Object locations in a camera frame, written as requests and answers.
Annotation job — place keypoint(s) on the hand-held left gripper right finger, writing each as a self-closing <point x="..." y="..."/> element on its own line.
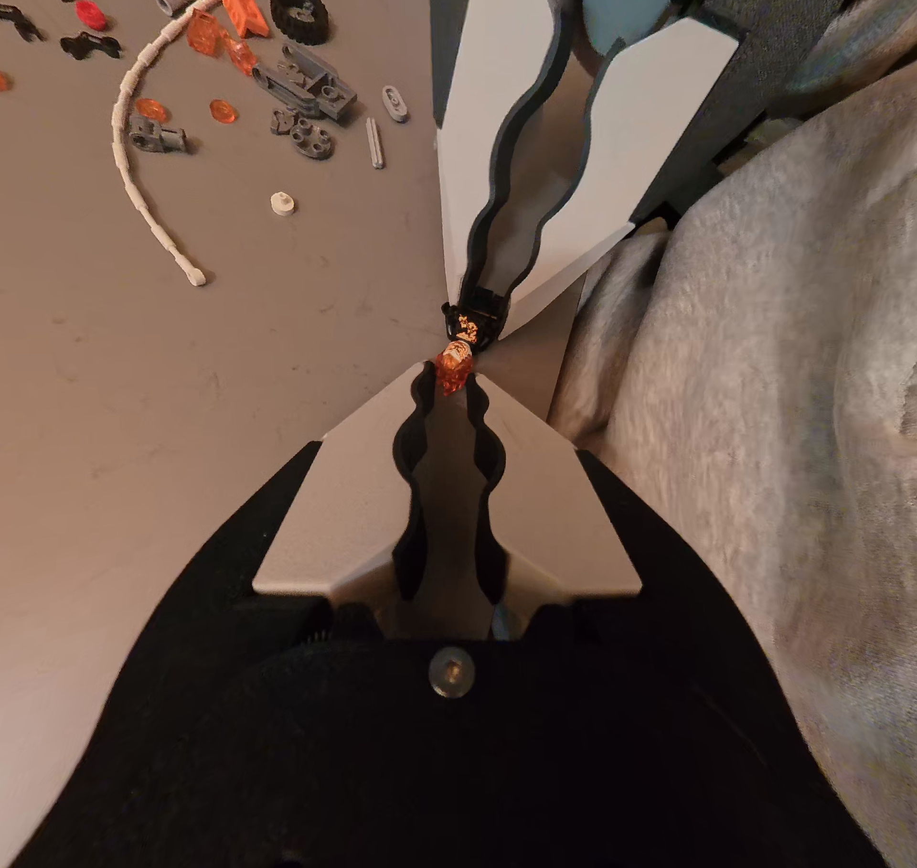
<point x="559" y="517"/>

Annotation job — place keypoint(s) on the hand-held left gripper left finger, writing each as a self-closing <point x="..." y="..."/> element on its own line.
<point x="337" y="517"/>

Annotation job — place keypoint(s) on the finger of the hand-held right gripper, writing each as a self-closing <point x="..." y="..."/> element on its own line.
<point x="494" y="94"/>
<point x="630" y="130"/>

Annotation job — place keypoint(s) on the transparent orange flame minifigure head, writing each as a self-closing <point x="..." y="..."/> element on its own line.
<point x="454" y="372"/>

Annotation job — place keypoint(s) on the black minifigure torso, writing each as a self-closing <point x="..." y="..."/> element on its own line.
<point x="473" y="323"/>

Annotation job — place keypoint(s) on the light grey oval lego link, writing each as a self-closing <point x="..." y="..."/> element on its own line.
<point x="395" y="103"/>

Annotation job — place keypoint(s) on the light grey lego bar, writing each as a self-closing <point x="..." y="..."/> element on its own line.
<point x="375" y="143"/>

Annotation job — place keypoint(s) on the dark grey round lego plate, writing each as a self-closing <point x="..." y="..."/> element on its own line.
<point x="313" y="141"/>

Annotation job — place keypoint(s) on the black thin lego wheel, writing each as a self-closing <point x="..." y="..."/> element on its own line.
<point x="299" y="13"/>

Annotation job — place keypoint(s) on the dark grey small lego piece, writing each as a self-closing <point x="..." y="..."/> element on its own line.
<point x="284" y="121"/>

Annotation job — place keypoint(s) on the white round lego stud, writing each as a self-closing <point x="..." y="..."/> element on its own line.
<point x="283" y="203"/>

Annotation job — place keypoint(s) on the transparent orange lego tile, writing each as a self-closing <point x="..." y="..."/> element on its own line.
<point x="203" y="32"/>
<point x="240" y="56"/>

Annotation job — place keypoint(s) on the orange lego wedge plate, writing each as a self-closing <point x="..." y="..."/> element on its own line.
<point x="243" y="14"/>

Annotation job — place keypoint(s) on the grey zip hoodie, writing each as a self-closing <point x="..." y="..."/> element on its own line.
<point x="716" y="452"/>

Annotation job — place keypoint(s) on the dark grey technic connector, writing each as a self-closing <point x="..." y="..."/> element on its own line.
<point x="154" y="136"/>

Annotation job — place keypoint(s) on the dark grey technic frame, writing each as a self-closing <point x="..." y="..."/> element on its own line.
<point x="304" y="83"/>

